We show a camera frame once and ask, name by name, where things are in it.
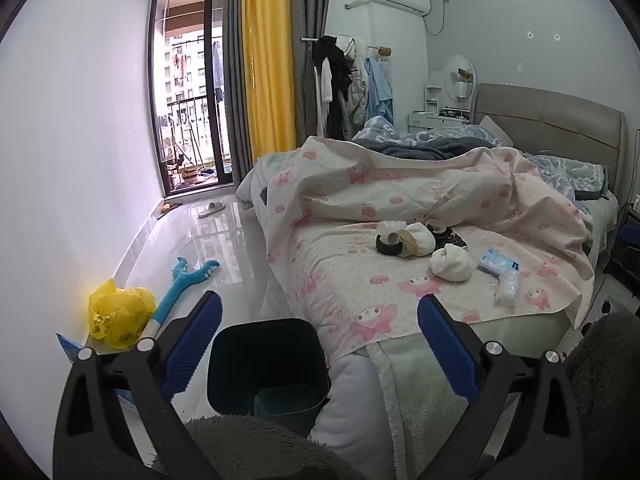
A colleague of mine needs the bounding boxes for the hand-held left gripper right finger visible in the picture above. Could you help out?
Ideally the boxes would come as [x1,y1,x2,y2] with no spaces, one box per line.
[416,294,585,480]

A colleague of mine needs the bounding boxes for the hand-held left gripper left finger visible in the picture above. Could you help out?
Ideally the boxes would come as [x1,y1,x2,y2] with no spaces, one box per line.
[52,290,223,480]

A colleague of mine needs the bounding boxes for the dark plastic bin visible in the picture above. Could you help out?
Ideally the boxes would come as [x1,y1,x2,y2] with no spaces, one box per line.
[206,318,332,418]

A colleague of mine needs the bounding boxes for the white plastic wrapper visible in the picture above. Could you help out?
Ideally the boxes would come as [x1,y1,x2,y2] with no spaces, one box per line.
[494,269,521,307]

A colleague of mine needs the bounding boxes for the cardboard tape roll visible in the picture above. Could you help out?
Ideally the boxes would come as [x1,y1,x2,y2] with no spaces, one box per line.
[395,230,424,260]

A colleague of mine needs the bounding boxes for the blue tissue packet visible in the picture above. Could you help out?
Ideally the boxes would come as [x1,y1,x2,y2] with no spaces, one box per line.
[477,247,521,276]

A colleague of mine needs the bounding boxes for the black tissue packet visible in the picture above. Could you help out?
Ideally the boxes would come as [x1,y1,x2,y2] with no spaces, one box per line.
[425,219,469,252]

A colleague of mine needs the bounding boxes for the blue toy stick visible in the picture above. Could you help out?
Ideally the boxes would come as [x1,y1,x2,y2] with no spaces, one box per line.
[141,256,221,344]

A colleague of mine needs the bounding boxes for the yellow plastic bag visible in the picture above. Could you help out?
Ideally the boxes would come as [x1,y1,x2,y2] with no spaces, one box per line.
[89,279,157,351]

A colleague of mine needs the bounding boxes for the white mattress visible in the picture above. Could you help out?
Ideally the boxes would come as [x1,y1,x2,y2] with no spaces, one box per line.
[309,355,398,480]

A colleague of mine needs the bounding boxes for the blue paper packet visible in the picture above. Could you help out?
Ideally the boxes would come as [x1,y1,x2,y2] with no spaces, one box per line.
[55,332,137,411]

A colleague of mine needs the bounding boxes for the pink printed blanket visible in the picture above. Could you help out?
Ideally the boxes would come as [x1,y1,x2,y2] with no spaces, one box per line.
[236,135,596,361]

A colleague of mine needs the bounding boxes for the dark grey blanket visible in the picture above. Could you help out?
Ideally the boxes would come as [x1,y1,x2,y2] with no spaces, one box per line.
[367,137,496,162]

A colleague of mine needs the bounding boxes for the dark bedside cabinet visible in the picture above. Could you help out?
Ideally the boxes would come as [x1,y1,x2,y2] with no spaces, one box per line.
[607,200,640,273]

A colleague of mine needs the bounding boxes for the blue patterned blanket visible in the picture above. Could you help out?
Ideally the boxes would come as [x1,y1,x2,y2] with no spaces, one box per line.
[352,116,608,202]

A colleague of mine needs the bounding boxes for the grey pillow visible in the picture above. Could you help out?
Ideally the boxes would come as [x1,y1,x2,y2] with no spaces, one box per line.
[477,115,517,148]

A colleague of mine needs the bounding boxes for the white dresser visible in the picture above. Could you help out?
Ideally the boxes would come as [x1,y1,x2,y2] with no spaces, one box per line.
[407,80,474,131]

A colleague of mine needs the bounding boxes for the black balcony glass door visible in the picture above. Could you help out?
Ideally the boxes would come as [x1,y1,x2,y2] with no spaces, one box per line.
[148,0,236,197]

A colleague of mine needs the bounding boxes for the grey bed headboard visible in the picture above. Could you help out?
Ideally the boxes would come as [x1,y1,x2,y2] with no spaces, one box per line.
[472,83,627,193]

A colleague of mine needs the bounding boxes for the light blue garment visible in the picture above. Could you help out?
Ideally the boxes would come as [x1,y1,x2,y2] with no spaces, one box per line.
[364,57,395,127]

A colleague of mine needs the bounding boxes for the grey curtain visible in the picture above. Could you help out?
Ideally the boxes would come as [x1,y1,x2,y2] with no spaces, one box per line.
[290,0,334,148]
[222,0,257,172]

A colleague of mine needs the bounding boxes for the yellow curtain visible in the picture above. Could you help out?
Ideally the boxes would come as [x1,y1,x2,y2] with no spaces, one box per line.
[241,0,297,163]

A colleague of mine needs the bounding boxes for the white shirt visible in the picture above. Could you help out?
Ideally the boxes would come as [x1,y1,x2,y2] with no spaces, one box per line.
[314,57,334,107]

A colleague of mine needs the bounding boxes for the white clothes rack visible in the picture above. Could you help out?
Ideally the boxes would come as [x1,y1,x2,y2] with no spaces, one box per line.
[300,34,394,61]

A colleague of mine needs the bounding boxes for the black jacket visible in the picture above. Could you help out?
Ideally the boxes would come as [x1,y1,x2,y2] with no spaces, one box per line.
[312,35,361,139]

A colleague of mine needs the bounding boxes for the white air conditioner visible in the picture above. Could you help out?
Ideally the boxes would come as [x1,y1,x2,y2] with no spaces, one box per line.
[375,0,431,17]

